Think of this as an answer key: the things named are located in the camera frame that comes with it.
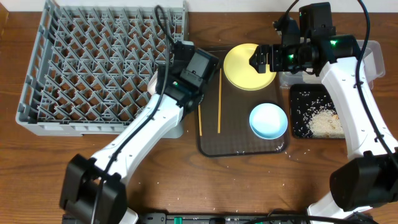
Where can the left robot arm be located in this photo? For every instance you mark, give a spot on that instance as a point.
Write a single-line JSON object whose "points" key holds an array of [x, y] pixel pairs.
{"points": [[94, 189]]}

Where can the grey plastic dish rack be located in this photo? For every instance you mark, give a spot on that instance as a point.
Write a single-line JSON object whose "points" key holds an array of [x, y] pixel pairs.
{"points": [[89, 69]]}

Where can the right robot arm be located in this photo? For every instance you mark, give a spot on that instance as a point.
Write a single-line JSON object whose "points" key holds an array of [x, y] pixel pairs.
{"points": [[369, 179]]}

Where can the dark brown serving tray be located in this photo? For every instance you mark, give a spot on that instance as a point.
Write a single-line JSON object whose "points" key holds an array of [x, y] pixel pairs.
{"points": [[236, 137]]}

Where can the clear plastic waste bin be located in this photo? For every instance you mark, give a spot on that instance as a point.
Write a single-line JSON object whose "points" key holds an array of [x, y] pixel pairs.
{"points": [[373, 66]]}

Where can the yellow round plate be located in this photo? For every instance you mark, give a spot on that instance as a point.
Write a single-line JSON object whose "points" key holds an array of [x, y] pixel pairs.
{"points": [[243, 75]]}

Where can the white round bowl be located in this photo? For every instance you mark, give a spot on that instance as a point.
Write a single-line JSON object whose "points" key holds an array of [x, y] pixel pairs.
{"points": [[151, 87]]}

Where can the left wooden chopstick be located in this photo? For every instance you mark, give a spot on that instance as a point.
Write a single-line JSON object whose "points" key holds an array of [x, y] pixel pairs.
{"points": [[199, 120]]}

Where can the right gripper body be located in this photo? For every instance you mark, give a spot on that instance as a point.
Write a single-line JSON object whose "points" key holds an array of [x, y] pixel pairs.
{"points": [[281, 60]]}

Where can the leftover rice food waste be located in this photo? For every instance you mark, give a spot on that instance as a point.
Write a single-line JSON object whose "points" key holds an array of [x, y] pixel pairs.
{"points": [[323, 123]]}

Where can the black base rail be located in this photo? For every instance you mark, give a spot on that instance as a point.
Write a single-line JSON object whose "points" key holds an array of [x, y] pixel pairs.
{"points": [[155, 218]]}

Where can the light blue bowl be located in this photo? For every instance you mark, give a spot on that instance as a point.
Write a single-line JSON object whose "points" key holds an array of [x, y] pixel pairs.
{"points": [[268, 121]]}

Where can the black waste tray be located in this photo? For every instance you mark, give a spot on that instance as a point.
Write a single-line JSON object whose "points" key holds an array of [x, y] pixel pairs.
{"points": [[301, 109]]}

